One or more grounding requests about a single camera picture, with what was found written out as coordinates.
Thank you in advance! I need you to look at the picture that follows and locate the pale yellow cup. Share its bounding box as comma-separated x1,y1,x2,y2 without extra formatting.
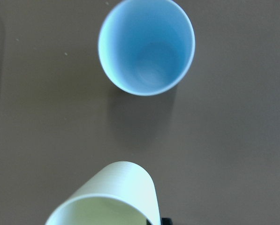
46,161,162,225

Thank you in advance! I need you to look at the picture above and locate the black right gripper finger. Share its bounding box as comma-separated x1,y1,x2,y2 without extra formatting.
161,217,172,225

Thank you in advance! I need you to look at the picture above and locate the light blue cup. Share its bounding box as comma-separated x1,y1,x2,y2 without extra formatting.
98,0,196,96

